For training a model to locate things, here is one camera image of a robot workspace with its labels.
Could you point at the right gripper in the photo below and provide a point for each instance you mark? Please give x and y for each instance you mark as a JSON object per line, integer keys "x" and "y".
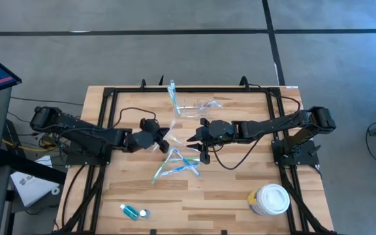
{"x": 219, "y": 132}

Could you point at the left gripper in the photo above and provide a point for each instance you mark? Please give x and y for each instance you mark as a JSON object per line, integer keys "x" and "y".
{"x": 149, "y": 125}

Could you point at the blue toothbrush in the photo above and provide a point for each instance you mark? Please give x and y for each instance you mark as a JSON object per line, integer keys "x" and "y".
{"x": 196, "y": 172}
{"x": 171, "y": 171}

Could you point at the small clear bottle white cap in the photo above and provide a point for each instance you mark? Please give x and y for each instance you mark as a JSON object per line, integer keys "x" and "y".
{"x": 144, "y": 213}

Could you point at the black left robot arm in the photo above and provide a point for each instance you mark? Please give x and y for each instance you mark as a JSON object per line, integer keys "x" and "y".
{"x": 87, "y": 137}

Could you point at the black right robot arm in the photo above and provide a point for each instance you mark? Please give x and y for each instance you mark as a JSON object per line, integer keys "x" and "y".
{"x": 273, "y": 125}

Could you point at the clear acrylic toothbrush holder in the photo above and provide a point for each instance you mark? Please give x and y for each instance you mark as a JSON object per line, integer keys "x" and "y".
{"x": 189, "y": 112}

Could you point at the black clamp hook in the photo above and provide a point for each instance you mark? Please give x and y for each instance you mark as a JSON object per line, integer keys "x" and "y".
{"x": 161, "y": 81}
{"x": 244, "y": 82}
{"x": 143, "y": 84}

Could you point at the blue mouthwash bottle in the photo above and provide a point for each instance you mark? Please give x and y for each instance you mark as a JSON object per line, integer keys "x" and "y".
{"x": 130, "y": 212}

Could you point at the black table clamp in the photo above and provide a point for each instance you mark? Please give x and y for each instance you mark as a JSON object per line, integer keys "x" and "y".
{"x": 224, "y": 232}
{"x": 153, "y": 232}

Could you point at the yellow wipes canister white lid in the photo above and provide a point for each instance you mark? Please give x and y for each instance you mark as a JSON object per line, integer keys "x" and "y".
{"x": 273, "y": 199}

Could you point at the white tape roll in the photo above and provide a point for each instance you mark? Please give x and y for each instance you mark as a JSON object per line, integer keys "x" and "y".
{"x": 55, "y": 190}

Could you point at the black table leg bar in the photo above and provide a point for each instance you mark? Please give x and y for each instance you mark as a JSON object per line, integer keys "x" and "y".
{"x": 31, "y": 166}

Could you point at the white printed box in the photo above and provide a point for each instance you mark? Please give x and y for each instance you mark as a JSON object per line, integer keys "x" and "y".
{"x": 33, "y": 187}

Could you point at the black aluminium table frame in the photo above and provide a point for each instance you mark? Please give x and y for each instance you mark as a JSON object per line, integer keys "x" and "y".
{"x": 135, "y": 89}

